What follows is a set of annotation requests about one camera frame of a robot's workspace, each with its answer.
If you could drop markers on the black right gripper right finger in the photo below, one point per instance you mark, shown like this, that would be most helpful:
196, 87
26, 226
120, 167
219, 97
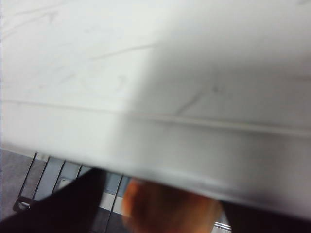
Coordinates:
274, 223

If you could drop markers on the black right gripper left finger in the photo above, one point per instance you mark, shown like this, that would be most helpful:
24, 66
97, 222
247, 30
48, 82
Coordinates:
53, 213

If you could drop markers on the golden brown bread roll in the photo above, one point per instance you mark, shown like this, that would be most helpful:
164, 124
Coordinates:
170, 208

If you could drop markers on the cream Toshiba toaster oven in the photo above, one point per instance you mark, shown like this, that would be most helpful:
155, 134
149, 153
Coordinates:
155, 72

